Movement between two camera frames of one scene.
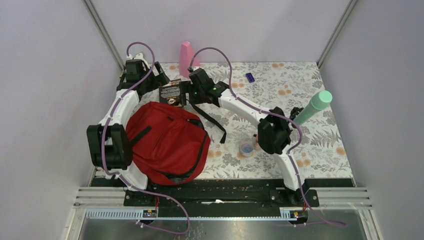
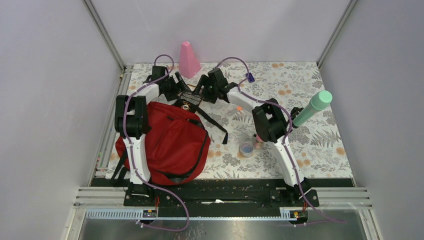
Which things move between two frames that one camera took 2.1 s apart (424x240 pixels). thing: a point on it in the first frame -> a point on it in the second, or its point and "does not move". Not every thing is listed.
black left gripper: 161,77 -> 174,95
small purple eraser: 250,77 does not move
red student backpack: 168,147 does not move
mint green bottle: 320,101 does not move
